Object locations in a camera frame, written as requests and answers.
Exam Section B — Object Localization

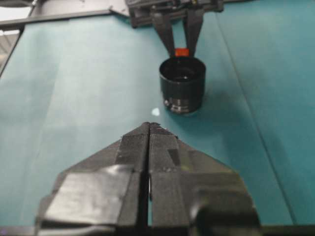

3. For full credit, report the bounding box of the black cup holder red handle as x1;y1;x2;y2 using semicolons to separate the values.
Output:
158;47;207;117

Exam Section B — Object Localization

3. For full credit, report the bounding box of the black table frame rail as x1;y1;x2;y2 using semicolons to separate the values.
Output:
0;0;130;31

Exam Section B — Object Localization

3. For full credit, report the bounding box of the black table side rail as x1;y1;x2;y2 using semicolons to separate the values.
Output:
0;26;27;78

